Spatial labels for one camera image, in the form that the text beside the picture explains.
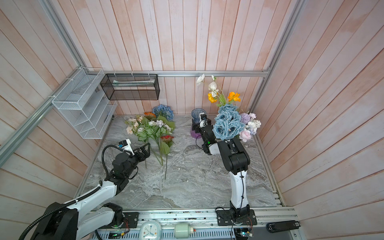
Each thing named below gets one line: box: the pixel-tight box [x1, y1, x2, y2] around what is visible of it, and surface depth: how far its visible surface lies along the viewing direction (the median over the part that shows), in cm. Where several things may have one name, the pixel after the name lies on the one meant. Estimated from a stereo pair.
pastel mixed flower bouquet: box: [239, 112, 262, 143], surface depth 78 cm
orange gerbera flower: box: [143, 112, 157, 119], surface depth 116 cm
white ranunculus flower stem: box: [196, 74, 223, 100], surface depth 83 cm
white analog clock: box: [139, 221, 162, 240], surface depth 70 cm
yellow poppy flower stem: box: [208, 91, 241, 107], surface depth 81 cm
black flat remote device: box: [266, 220, 301, 233], surface depth 71 cm
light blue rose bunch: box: [212, 103, 246, 141], surface depth 68 cm
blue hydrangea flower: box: [152, 104, 175, 121], surface depth 117 cm
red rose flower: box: [160, 135, 175, 180], surface depth 100 cm
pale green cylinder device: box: [175, 223, 194, 239], surface depth 65 cm
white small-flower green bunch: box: [125, 115, 173, 167], surface depth 103 cm
